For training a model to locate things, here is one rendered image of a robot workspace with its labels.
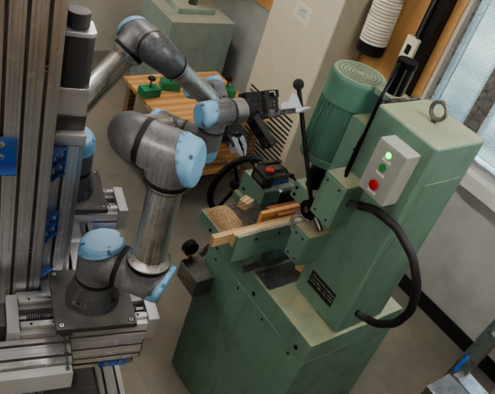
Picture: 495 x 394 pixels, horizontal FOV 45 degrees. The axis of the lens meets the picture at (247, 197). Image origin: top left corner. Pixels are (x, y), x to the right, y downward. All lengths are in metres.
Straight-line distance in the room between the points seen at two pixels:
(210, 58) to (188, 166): 2.94
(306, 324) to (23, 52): 1.15
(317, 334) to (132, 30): 1.16
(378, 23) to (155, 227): 2.08
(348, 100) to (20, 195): 0.95
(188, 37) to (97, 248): 2.61
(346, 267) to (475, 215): 1.46
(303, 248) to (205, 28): 2.49
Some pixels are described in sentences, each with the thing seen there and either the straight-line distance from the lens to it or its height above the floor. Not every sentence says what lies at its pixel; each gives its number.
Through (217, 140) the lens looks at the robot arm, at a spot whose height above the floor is 1.28.
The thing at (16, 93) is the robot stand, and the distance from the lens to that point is 1.51.
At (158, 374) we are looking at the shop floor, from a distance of 2.70.
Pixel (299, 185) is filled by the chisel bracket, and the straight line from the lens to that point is 2.06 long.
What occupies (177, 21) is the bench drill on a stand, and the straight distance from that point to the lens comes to 3.98.
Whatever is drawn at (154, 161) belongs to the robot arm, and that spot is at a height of 1.41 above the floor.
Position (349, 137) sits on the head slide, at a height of 1.36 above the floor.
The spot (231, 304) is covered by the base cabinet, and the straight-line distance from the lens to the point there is 2.20.
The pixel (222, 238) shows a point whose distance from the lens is 1.93.
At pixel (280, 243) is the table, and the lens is 2.09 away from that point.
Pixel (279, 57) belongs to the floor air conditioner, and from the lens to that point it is 3.62.
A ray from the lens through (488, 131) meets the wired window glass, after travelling 3.21.
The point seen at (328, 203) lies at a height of 1.22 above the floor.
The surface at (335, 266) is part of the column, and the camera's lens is 1.89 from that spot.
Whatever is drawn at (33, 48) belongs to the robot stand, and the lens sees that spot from 1.46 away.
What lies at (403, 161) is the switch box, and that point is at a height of 1.47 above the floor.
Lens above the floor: 2.17
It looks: 35 degrees down
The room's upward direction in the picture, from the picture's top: 19 degrees clockwise
